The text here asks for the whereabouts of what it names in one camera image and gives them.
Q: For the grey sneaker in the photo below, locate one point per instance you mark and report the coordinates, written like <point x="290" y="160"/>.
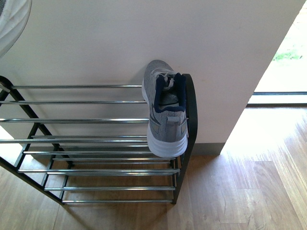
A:
<point x="14" y="15"/>
<point x="164" y="90"/>

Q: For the black metal shoe rack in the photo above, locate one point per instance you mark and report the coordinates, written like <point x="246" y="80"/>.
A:
<point x="87" y="144"/>

